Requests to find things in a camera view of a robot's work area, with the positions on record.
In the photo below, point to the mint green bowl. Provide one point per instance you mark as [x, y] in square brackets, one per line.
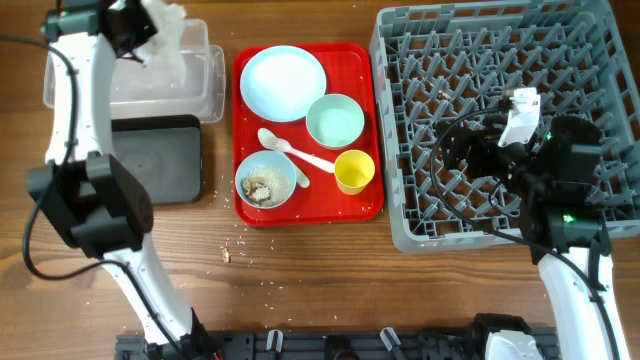
[335, 121]

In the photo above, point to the food scrap on table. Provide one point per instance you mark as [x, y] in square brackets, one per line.
[226, 256]

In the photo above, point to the grey dishwasher rack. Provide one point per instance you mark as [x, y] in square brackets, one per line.
[439, 62]

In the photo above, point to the white plastic spoon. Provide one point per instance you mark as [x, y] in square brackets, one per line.
[302, 180]

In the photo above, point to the rice and food scraps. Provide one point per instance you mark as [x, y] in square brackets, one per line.
[266, 186]

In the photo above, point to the red plastic tray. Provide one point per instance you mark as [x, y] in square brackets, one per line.
[348, 70]

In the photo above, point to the white napkin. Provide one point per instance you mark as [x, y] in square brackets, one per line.
[164, 46]

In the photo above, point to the black waste tray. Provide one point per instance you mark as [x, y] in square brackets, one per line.
[164, 154]

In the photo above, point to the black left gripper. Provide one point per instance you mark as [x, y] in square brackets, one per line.
[149, 29]

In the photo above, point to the clear plastic waste bin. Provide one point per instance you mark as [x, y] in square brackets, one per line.
[186, 80]

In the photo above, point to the yellow plastic cup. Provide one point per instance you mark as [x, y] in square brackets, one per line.
[353, 171]

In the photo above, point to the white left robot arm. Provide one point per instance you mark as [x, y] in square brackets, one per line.
[93, 202]

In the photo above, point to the light blue plate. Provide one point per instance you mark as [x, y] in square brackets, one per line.
[280, 83]

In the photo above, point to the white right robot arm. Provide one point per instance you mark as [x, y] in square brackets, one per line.
[568, 238]

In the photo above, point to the light blue small bowl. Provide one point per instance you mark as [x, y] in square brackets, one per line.
[261, 158]

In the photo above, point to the white plastic fork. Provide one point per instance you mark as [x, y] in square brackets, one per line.
[269, 141]

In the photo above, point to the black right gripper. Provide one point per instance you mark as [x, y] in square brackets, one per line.
[463, 150]

